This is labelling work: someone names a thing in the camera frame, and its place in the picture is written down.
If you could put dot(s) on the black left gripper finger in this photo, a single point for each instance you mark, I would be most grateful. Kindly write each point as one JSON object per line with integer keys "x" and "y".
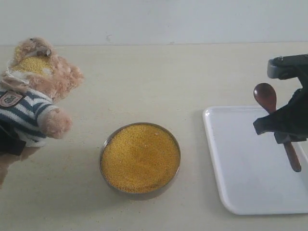
{"x": 10, "y": 143}

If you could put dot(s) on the plush teddy bear striped shirt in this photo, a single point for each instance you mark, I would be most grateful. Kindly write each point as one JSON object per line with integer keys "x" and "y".
{"x": 32, "y": 84}

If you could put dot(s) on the dark brown wooden spoon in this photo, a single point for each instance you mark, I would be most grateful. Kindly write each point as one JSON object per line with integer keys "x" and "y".
{"x": 266, "y": 97}

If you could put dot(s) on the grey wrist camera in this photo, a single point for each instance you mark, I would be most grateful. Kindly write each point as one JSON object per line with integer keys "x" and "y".
{"x": 286, "y": 67}

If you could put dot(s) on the white rectangular plastic tray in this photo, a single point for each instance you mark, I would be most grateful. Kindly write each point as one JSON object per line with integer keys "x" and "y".
{"x": 252, "y": 172}

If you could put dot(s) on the metal bowl of yellow millet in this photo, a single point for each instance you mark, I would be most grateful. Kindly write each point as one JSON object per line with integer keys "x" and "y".
{"x": 140, "y": 159}

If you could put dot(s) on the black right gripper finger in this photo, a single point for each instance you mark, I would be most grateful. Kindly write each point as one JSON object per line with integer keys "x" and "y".
{"x": 282, "y": 137}
{"x": 291, "y": 118}

